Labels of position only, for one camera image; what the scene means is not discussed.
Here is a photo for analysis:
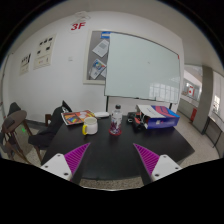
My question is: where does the large whiteboard on stand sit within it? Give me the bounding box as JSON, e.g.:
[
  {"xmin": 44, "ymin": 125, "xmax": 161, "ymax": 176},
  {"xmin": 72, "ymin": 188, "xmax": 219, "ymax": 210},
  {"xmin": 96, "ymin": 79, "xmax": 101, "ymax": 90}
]
[{"xmin": 105, "ymin": 33, "xmax": 181, "ymax": 104}]

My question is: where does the large wall poster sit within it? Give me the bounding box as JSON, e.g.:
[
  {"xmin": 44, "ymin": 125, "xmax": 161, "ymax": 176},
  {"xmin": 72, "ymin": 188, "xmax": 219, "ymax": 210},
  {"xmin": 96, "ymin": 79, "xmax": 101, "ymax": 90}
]
[{"xmin": 34, "ymin": 34, "xmax": 56, "ymax": 69}]

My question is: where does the white small case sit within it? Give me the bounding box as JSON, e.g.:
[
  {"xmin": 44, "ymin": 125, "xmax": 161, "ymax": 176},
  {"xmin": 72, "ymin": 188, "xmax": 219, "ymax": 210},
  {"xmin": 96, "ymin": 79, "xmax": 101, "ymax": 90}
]
[{"xmin": 94, "ymin": 112, "xmax": 109, "ymax": 118}]

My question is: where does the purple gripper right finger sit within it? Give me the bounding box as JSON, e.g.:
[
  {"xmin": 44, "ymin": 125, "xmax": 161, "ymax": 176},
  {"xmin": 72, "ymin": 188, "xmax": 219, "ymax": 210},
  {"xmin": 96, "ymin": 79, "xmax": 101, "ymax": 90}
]
[{"xmin": 131, "ymin": 143, "xmax": 183, "ymax": 186}]

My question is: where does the clear plastic water bottle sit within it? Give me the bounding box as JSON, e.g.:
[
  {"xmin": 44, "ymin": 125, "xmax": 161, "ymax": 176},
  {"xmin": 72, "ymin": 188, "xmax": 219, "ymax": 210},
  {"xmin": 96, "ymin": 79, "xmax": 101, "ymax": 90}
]
[{"xmin": 110, "ymin": 104, "xmax": 122, "ymax": 132}]

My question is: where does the white mug yellow handle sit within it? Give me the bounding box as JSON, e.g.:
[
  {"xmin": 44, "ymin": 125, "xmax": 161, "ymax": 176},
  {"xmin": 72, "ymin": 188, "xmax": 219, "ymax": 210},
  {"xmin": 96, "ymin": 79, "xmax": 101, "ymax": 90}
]
[{"xmin": 82, "ymin": 117, "xmax": 98, "ymax": 135}]

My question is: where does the small wall poster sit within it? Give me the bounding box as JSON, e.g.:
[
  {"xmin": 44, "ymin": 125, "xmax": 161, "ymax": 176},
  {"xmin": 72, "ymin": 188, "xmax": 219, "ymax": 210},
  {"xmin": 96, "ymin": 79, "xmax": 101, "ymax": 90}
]
[{"xmin": 20, "ymin": 54, "xmax": 31, "ymax": 74}]

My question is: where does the blue cardboard box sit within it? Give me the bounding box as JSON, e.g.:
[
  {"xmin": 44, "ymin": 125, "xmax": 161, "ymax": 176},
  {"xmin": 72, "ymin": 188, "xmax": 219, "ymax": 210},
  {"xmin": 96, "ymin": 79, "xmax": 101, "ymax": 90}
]
[{"xmin": 137, "ymin": 105, "xmax": 180, "ymax": 129}]

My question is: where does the red round coaster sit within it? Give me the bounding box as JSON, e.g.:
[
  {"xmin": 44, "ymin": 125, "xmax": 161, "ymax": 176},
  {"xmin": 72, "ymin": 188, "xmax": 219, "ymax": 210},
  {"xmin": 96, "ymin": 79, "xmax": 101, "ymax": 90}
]
[{"xmin": 109, "ymin": 129, "xmax": 122, "ymax": 136}]

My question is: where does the colourful book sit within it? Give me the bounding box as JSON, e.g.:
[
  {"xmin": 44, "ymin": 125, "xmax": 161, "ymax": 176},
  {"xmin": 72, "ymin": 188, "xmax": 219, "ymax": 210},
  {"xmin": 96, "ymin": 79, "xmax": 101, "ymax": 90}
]
[{"xmin": 61, "ymin": 110, "xmax": 94, "ymax": 126}]

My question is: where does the round wooden side table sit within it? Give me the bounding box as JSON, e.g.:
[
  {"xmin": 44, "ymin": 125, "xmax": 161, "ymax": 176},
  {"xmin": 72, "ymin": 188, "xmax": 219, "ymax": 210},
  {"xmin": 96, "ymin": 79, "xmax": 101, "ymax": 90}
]
[{"xmin": 2, "ymin": 110, "xmax": 31, "ymax": 163}]

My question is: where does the chair with black jacket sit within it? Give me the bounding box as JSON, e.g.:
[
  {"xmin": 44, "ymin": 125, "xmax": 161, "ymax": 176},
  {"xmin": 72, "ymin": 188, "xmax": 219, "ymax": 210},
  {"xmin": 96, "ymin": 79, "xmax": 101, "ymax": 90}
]
[{"xmin": 27, "ymin": 100, "xmax": 73, "ymax": 163}]

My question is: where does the grey pillar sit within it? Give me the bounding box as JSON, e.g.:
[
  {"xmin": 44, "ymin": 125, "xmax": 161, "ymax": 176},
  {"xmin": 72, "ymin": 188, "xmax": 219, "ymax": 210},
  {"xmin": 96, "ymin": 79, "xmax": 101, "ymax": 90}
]
[{"xmin": 193, "ymin": 66, "xmax": 213, "ymax": 133}]

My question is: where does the black red device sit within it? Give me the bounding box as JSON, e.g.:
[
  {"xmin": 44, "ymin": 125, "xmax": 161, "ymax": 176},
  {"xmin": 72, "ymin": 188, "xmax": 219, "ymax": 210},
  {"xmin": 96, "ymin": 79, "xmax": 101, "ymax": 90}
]
[{"xmin": 127, "ymin": 112, "xmax": 144, "ymax": 129}]

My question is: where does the red 3F wall sign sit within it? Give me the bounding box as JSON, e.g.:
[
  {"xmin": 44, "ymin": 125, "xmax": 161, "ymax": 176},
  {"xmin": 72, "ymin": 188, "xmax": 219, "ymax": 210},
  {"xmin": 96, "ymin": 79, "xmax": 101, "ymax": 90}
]
[{"xmin": 70, "ymin": 22, "xmax": 86, "ymax": 32}]

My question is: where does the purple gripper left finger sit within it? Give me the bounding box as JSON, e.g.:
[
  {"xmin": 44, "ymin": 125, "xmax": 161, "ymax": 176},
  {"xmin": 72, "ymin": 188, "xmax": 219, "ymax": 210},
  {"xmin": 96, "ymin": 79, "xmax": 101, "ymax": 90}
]
[{"xmin": 40, "ymin": 142, "xmax": 91, "ymax": 186}]

